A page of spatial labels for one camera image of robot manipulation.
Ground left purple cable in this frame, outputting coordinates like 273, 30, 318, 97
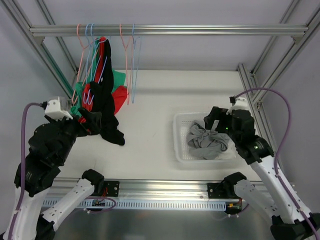
7, 102, 48, 240

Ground white plastic basket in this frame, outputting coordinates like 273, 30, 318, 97
172, 112, 245, 169

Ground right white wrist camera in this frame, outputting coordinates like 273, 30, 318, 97
226, 96, 249, 115

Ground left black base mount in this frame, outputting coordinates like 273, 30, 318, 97
97, 180, 120, 197

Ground white tank top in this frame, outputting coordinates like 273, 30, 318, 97
215, 148, 237, 160

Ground grey tank top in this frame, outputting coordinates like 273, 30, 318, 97
186, 120, 230, 160

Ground pink hanger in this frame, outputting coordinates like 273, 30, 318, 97
71, 23, 88, 105
119, 23, 134, 105

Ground green tank top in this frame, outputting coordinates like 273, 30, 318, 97
70, 37, 127, 121

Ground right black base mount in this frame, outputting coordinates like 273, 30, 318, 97
206, 182, 227, 199

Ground white slotted cable duct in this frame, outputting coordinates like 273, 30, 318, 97
42, 198, 227, 211

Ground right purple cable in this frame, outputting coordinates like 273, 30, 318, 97
234, 87, 318, 238

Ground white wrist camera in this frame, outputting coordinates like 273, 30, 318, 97
226, 96, 249, 115
44, 96, 73, 120

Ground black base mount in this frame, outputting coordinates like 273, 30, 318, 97
206, 182, 227, 199
97, 180, 120, 197

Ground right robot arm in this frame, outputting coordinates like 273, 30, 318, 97
204, 106, 320, 240

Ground red tank top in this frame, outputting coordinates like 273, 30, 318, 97
74, 36, 127, 123

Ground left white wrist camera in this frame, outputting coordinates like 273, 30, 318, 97
44, 96, 73, 120

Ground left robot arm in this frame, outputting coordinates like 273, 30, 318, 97
0, 108, 104, 240

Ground aluminium hanging rail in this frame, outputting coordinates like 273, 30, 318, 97
29, 23, 309, 37

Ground aluminium frame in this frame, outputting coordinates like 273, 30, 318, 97
0, 0, 320, 240

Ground purple cable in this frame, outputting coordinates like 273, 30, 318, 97
7, 102, 48, 240
234, 87, 318, 238

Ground black tank top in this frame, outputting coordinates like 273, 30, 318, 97
90, 40, 125, 146

